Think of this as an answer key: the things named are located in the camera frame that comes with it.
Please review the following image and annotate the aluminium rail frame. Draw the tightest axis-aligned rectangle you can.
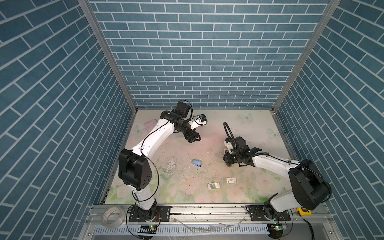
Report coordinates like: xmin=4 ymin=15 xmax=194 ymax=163
xmin=80 ymin=204 xmax=342 ymax=240

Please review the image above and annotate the staple box tray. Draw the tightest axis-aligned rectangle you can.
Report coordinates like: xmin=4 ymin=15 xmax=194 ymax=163
xmin=207 ymin=182 xmax=220 ymax=190

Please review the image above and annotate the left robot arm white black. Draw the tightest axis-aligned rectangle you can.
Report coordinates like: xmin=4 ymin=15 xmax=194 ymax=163
xmin=118 ymin=100 xmax=208 ymax=221

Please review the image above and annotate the pink phone case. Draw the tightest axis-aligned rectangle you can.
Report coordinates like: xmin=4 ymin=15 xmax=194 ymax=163
xmin=144 ymin=119 xmax=158 ymax=133

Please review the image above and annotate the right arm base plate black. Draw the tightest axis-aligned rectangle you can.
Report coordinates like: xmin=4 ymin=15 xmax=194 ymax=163
xmin=244 ymin=204 xmax=291 ymax=222

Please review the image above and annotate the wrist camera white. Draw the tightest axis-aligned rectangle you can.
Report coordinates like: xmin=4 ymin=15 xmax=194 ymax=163
xmin=190 ymin=114 xmax=208 ymax=129
xmin=224 ymin=141 xmax=234 ymax=154

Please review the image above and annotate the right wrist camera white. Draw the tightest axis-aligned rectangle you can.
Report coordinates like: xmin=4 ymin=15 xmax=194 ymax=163
xmin=224 ymin=141 xmax=234 ymax=154

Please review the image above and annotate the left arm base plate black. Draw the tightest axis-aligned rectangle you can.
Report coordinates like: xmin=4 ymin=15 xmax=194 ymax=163
xmin=127 ymin=205 xmax=171 ymax=223

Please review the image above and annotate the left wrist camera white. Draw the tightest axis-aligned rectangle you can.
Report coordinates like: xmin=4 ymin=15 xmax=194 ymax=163
xmin=190 ymin=114 xmax=208 ymax=129

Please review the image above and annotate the blue staple remover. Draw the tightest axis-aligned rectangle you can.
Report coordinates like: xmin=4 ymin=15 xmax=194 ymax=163
xmin=192 ymin=159 xmax=202 ymax=168

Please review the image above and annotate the yellow tape measure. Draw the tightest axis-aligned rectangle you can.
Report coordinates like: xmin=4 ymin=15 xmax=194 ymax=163
xmin=297 ymin=207 xmax=312 ymax=216

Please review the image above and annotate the white staple box sleeve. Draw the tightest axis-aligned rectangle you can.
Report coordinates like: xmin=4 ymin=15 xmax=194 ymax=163
xmin=226 ymin=178 xmax=237 ymax=184

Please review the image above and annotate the clear tape roll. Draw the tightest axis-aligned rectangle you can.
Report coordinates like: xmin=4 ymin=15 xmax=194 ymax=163
xmin=101 ymin=207 xmax=125 ymax=229

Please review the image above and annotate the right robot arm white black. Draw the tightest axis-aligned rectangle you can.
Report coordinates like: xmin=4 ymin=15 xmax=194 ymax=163
xmin=223 ymin=137 xmax=332 ymax=221

